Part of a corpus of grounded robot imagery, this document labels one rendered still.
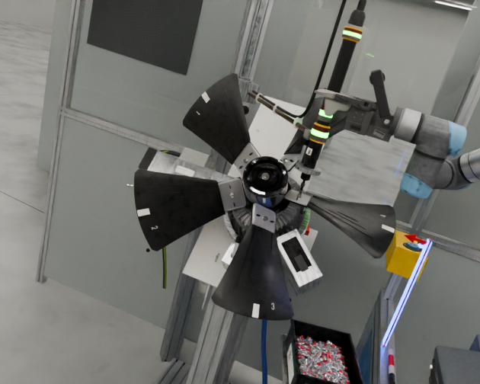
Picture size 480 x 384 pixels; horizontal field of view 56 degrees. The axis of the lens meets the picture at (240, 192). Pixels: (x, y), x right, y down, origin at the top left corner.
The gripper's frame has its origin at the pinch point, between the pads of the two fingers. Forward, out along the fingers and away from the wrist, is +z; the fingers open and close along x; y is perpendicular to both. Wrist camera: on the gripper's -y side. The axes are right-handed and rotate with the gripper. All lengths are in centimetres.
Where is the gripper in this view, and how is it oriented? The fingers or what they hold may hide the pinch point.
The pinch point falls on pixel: (321, 89)
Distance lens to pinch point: 118.6
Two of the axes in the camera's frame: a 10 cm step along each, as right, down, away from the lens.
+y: -2.6, 9.1, 3.3
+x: 3.0, -2.5, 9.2
